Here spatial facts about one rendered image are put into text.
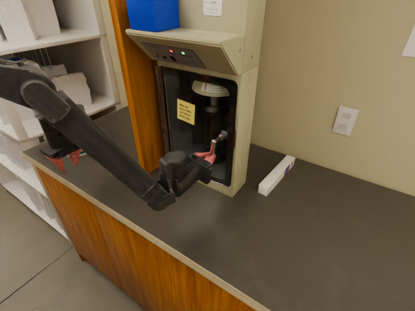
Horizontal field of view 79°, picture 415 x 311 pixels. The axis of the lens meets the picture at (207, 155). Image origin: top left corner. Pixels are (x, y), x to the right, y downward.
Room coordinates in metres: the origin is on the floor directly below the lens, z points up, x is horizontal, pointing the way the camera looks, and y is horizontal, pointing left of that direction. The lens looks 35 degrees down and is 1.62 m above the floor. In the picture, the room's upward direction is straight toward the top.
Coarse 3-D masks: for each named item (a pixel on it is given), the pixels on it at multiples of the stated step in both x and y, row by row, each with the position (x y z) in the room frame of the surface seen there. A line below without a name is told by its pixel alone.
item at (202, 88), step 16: (176, 80) 0.82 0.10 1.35; (192, 80) 0.78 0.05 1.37; (208, 80) 0.75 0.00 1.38; (224, 80) 0.72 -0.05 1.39; (176, 96) 0.82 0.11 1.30; (192, 96) 0.78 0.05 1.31; (208, 96) 0.75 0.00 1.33; (224, 96) 0.71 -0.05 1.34; (176, 112) 0.82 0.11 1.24; (208, 112) 0.75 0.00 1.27; (224, 112) 0.71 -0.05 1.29; (176, 128) 0.83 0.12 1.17; (192, 128) 0.79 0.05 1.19; (208, 128) 0.75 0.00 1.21; (224, 128) 0.71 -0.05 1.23; (176, 144) 0.83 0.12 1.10; (192, 144) 0.79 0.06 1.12; (208, 144) 0.75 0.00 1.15; (224, 144) 0.71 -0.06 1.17; (224, 160) 0.71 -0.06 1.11; (224, 176) 0.71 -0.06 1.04
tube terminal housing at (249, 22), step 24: (192, 0) 0.79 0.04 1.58; (240, 0) 0.71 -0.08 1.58; (264, 0) 0.78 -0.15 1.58; (192, 24) 0.79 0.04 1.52; (216, 24) 0.75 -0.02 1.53; (240, 24) 0.71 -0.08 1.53; (216, 72) 0.75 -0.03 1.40; (240, 96) 0.70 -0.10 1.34; (240, 120) 0.71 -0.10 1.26; (240, 144) 0.72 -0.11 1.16; (240, 168) 0.74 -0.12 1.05
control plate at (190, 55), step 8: (152, 48) 0.78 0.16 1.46; (160, 48) 0.76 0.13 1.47; (168, 48) 0.73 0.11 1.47; (176, 48) 0.71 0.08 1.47; (160, 56) 0.80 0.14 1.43; (168, 56) 0.77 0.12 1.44; (176, 56) 0.75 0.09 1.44; (184, 56) 0.73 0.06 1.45; (192, 56) 0.70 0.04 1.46; (184, 64) 0.77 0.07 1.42; (192, 64) 0.74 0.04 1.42; (200, 64) 0.72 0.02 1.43
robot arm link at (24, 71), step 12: (0, 60) 0.41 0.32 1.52; (12, 60) 0.43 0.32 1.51; (0, 72) 0.36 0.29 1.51; (12, 72) 0.37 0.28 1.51; (24, 72) 0.38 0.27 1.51; (36, 72) 0.39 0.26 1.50; (0, 84) 0.36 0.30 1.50; (12, 84) 0.36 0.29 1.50; (48, 84) 0.39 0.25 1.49; (0, 96) 0.35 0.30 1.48; (12, 96) 0.36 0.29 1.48
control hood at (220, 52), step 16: (128, 32) 0.77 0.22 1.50; (144, 32) 0.74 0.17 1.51; (160, 32) 0.73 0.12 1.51; (176, 32) 0.73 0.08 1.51; (192, 32) 0.73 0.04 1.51; (208, 32) 0.73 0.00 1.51; (144, 48) 0.81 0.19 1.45; (192, 48) 0.67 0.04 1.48; (208, 48) 0.64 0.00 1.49; (224, 48) 0.61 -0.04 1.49; (240, 48) 0.68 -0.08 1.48; (208, 64) 0.70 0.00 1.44; (224, 64) 0.66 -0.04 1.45; (240, 64) 0.69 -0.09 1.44
